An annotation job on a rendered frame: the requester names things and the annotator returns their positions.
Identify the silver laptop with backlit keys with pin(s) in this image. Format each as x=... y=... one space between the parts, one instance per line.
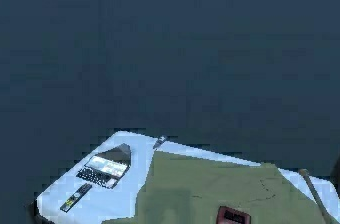
x=106 y=168

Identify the small grey pen-shaped object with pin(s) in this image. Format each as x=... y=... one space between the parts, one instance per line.
x=159 y=141

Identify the olive green blanket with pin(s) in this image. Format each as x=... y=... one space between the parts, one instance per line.
x=194 y=186

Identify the pale blue bed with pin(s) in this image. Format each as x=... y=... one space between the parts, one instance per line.
x=118 y=203

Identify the dark red box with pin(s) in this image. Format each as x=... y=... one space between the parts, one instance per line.
x=233 y=216

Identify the black remote control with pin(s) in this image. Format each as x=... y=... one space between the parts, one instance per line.
x=75 y=197

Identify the tan wooden bat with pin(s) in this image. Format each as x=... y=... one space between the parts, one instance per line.
x=314 y=195

